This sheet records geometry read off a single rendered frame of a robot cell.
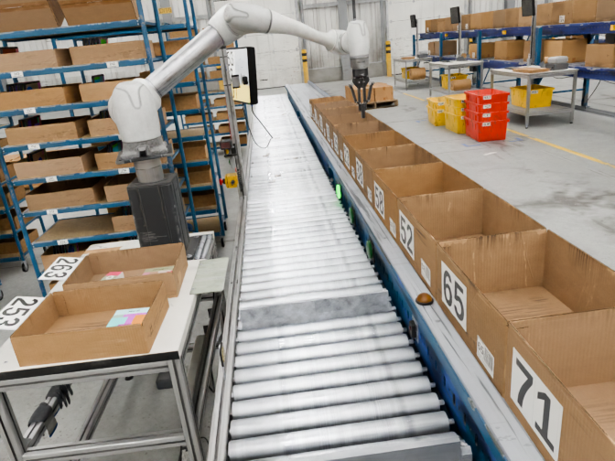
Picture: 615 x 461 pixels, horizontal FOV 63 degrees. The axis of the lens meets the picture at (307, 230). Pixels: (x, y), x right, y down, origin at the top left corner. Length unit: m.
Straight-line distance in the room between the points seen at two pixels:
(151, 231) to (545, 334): 1.59
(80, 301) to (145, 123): 0.71
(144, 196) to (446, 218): 1.17
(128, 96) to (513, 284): 1.50
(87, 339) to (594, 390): 1.27
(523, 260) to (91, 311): 1.38
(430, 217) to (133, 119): 1.17
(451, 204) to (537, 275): 0.41
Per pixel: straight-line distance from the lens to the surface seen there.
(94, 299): 1.87
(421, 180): 2.09
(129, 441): 1.80
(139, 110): 2.08
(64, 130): 3.31
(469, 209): 1.75
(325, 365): 1.39
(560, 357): 1.08
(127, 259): 2.14
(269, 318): 1.58
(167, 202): 2.12
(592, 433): 0.82
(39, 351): 1.68
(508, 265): 1.41
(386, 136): 2.83
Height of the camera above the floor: 1.56
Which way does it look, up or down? 21 degrees down
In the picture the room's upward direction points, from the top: 6 degrees counter-clockwise
